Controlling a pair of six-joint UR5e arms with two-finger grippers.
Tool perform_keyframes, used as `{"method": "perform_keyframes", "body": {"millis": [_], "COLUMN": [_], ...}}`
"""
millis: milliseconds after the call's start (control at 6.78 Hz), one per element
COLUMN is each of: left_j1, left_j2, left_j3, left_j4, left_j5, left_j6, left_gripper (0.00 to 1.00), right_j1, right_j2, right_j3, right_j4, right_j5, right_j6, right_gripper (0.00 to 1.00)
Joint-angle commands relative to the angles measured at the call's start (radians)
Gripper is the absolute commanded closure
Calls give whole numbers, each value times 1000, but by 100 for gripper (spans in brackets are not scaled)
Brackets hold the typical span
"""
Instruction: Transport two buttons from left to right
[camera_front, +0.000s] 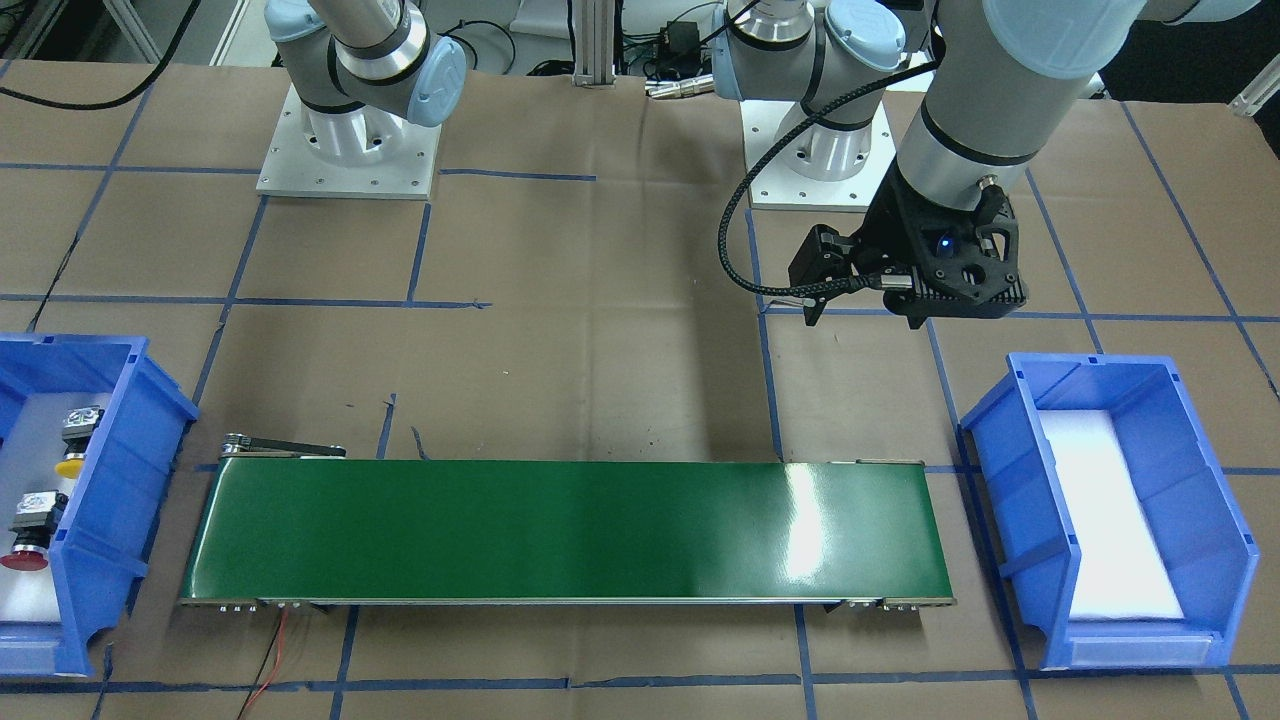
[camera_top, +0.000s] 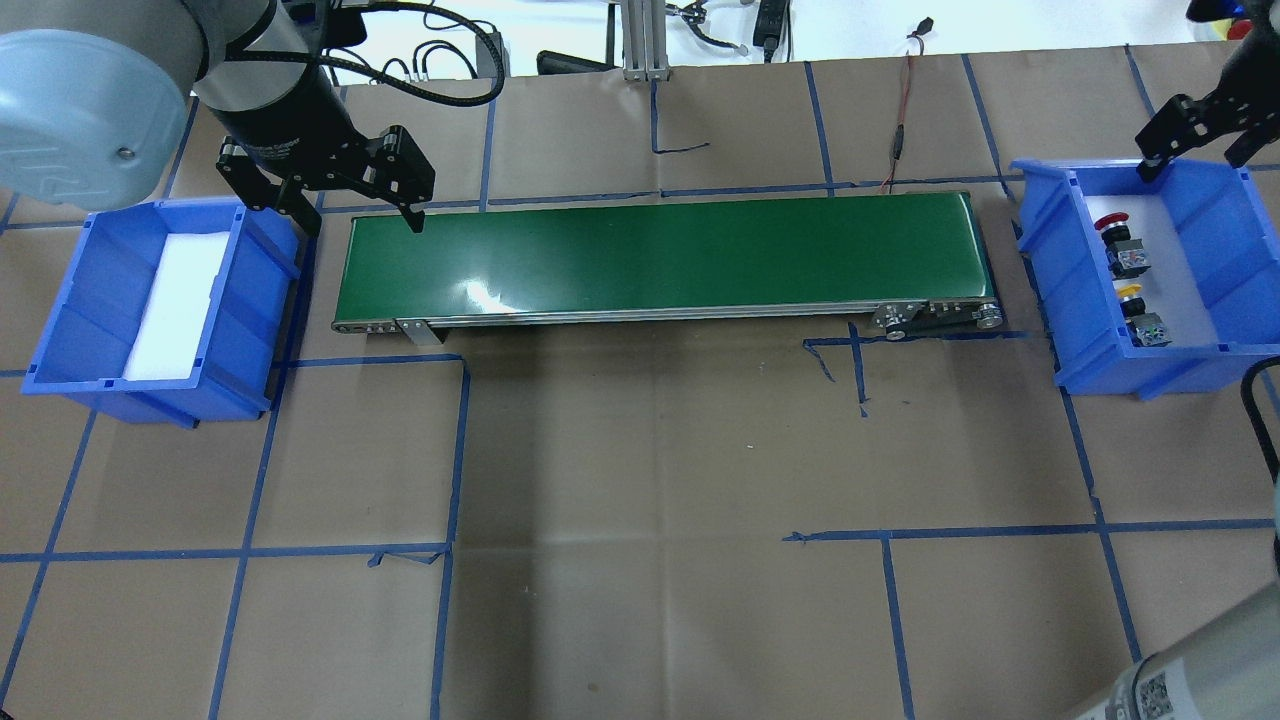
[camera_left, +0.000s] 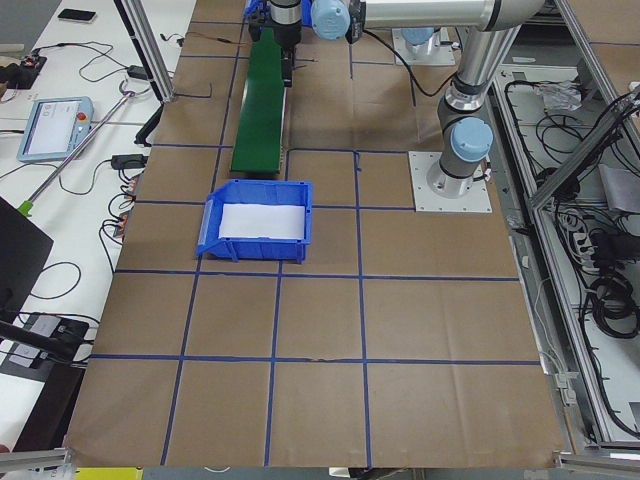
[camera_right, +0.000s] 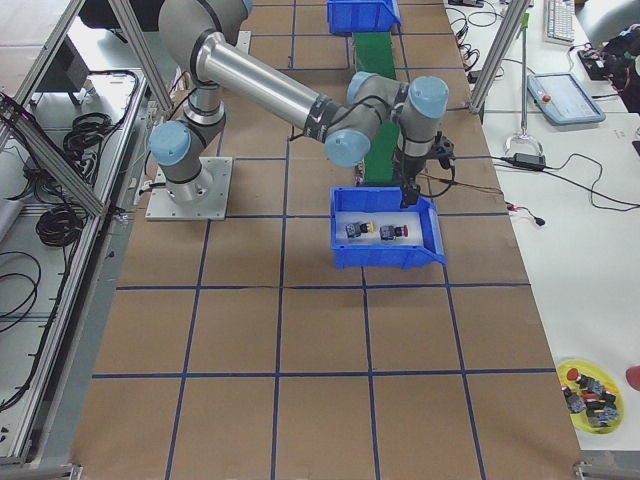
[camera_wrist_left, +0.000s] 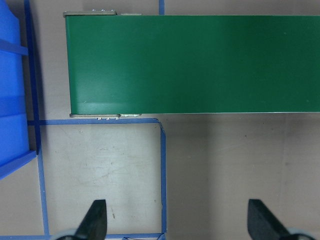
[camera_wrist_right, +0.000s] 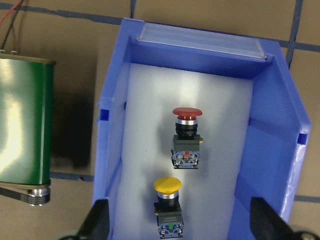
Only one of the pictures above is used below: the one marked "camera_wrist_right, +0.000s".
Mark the white foam pad destination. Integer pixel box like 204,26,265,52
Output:
113,63,253,240

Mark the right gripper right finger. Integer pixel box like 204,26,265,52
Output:
249,197,293,240

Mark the blue destination bin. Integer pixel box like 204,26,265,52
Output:
93,18,311,240

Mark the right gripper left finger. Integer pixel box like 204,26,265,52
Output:
76,199,110,240

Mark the red black wire pair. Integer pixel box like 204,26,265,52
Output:
0,0,26,50

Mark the yellow mushroom push button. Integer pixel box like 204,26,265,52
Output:
153,176,184,239

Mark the green conveyor belt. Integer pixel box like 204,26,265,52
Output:
0,51,56,206

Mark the red mushroom push button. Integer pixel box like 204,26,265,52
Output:
171,107,203,169

